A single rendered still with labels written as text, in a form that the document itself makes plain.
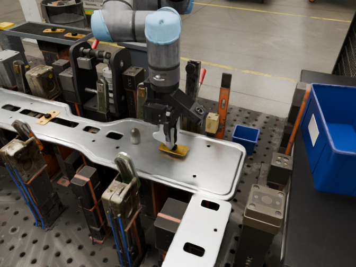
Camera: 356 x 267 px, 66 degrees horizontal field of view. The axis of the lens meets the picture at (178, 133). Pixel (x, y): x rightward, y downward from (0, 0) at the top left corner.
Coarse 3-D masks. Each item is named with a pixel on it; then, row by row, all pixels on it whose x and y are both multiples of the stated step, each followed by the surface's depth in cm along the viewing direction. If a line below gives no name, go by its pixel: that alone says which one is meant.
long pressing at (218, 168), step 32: (0, 96) 105; (32, 96) 104; (32, 128) 90; (64, 128) 90; (128, 128) 90; (96, 160) 78; (160, 160) 78; (192, 160) 78; (224, 160) 78; (192, 192) 70; (224, 192) 69
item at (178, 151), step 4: (164, 144) 82; (176, 144) 81; (160, 148) 80; (164, 148) 80; (172, 148) 79; (176, 148) 80; (180, 148) 80; (184, 148) 80; (188, 148) 80; (172, 152) 79; (176, 152) 79; (180, 152) 79; (184, 152) 79
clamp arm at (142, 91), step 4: (140, 84) 91; (140, 88) 91; (144, 88) 91; (140, 92) 91; (144, 92) 91; (140, 96) 93; (144, 96) 92; (140, 100) 93; (144, 100) 93; (140, 104) 94; (140, 108) 95; (140, 112) 95; (140, 116) 96
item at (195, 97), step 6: (192, 60) 80; (198, 60) 80; (186, 66) 77; (192, 66) 76; (198, 66) 79; (186, 72) 78; (192, 72) 77; (198, 72) 80; (186, 78) 82; (192, 78) 82; (198, 78) 81; (186, 84) 82; (192, 84) 83; (198, 84) 83; (186, 90) 83; (192, 90) 84; (198, 90) 84; (192, 96) 85
